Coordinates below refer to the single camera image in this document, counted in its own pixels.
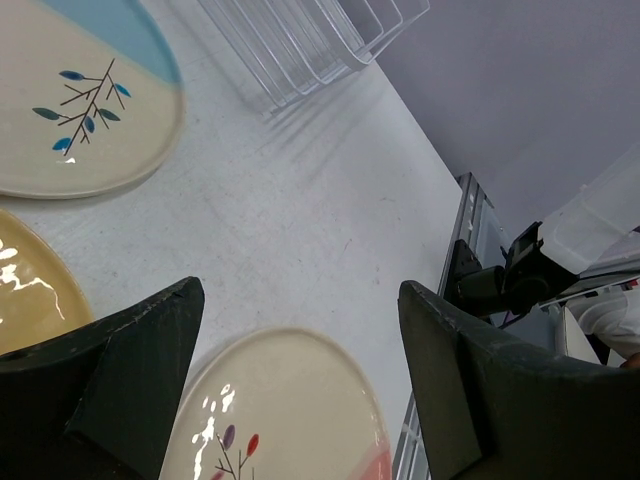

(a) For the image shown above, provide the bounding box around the cream and blue round plate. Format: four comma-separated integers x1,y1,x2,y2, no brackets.
1,1,186,199

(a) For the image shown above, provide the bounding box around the aluminium table frame rail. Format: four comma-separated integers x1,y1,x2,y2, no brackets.
393,173,486,479

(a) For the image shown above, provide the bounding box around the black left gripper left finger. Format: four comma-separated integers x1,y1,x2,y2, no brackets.
1,277,204,479

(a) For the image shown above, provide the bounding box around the cream and pink round plate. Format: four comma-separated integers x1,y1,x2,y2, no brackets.
160,327,392,479

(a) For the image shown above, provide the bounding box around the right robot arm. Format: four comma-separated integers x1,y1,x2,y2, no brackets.
444,147,639,368

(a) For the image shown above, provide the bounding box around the cream and yellow round plate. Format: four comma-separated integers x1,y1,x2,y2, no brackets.
1,210,94,354

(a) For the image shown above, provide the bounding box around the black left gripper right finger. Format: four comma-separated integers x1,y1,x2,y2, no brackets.
397,280,640,480

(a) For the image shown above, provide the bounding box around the white wire dish rack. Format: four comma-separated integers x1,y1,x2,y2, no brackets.
200,0,430,109

